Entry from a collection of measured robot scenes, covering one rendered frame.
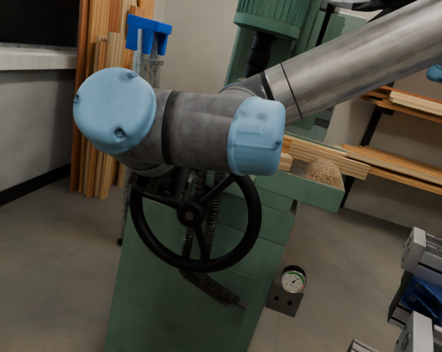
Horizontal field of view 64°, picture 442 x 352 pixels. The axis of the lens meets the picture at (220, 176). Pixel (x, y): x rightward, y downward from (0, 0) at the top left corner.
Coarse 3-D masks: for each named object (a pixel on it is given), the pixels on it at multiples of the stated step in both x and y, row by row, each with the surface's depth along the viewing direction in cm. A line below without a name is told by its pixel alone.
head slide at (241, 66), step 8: (248, 32) 102; (248, 40) 103; (280, 40) 101; (248, 48) 103; (272, 48) 102; (280, 48) 101; (288, 48) 101; (240, 56) 104; (272, 56) 102; (280, 56) 102; (288, 56) 102; (240, 64) 105; (272, 64) 103; (240, 72) 106
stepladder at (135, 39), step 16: (128, 16) 162; (128, 32) 163; (144, 32) 161; (160, 32) 164; (128, 48) 165; (144, 48) 163; (160, 48) 177; (144, 64) 167; (160, 64) 176; (128, 176) 184; (128, 192) 188
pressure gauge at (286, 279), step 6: (288, 270) 86; (294, 270) 86; (300, 270) 87; (282, 276) 87; (288, 276) 87; (294, 276) 86; (300, 276) 86; (306, 276) 88; (282, 282) 87; (288, 282) 87; (294, 282) 87; (300, 282) 86; (306, 282) 86; (288, 288) 88; (294, 288) 87; (300, 288) 87
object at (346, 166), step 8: (296, 144) 99; (288, 152) 100; (296, 152) 99; (304, 152) 99; (312, 152) 98; (320, 152) 98; (304, 160) 99; (328, 160) 98; (336, 160) 97; (344, 160) 97; (352, 160) 98; (344, 168) 97; (352, 168) 97; (360, 168) 96; (368, 168) 96; (352, 176) 97; (360, 176) 97
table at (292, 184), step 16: (208, 176) 80; (256, 176) 88; (272, 176) 87; (288, 176) 86; (304, 176) 86; (240, 192) 80; (288, 192) 87; (304, 192) 86; (320, 192) 85; (336, 192) 84; (336, 208) 85
